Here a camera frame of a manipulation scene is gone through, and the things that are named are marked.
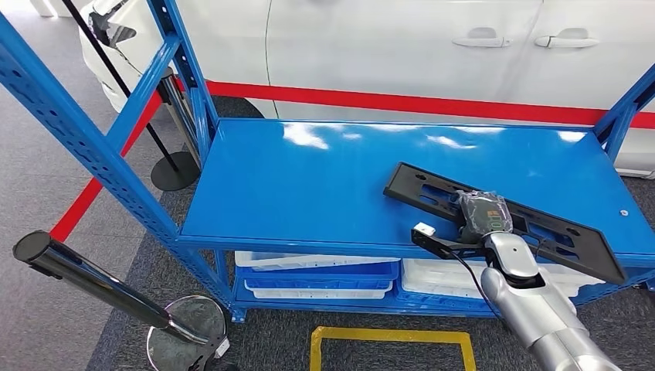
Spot blue metal shelf rack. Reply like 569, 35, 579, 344
0, 0, 655, 325

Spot white plastic bin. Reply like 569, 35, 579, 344
400, 258, 606, 294
244, 280, 394, 301
234, 250, 401, 273
401, 278, 484, 301

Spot blue plastic bin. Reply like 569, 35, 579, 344
396, 286, 497, 314
235, 260, 400, 294

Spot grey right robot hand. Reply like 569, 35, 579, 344
455, 190, 514, 245

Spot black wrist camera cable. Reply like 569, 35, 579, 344
449, 250, 505, 319

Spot chrome stanchion post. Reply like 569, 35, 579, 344
12, 230, 229, 371
155, 69, 203, 166

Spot red barrier belt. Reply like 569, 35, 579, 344
174, 77, 655, 131
49, 92, 165, 243

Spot black stanchion post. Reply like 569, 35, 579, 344
61, 0, 201, 192

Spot white car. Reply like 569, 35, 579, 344
79, 0, 655, 180

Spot black right camera bracket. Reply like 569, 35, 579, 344
410, 229, 492, 260

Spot black plastic panel part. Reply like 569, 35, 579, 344
383, 162, 628, 286

